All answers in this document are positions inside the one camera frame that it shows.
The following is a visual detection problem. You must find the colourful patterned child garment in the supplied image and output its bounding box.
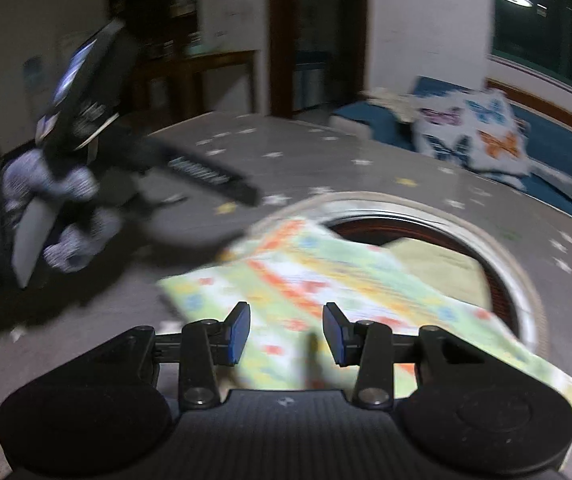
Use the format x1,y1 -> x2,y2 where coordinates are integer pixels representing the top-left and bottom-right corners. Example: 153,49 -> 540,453
155,216 -> 572,421

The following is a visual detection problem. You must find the left gloved hand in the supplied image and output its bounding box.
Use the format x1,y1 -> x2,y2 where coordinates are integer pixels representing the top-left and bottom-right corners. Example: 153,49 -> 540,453
0,148 -> 122,287

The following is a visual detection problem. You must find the dark wooden cabinet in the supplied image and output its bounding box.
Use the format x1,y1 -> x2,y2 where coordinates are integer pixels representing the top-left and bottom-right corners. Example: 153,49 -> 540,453
107,0 -> 258,132

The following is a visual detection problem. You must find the round black induction cooktop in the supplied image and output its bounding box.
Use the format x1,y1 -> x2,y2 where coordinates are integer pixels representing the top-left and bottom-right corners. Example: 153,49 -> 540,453
328,217 -> 519,334

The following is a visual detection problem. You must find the cream cloth on sofa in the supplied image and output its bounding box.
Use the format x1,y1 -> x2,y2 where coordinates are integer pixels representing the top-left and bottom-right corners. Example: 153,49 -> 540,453
359,88 -> 418,124

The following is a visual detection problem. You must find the butterfly print pillow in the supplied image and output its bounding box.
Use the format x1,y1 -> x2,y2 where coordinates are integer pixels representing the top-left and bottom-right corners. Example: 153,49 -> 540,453
412,89 -> 529,177

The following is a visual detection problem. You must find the blue sofa bench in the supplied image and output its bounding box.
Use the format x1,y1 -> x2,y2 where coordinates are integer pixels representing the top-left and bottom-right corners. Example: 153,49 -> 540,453
330,77 -> 572,217

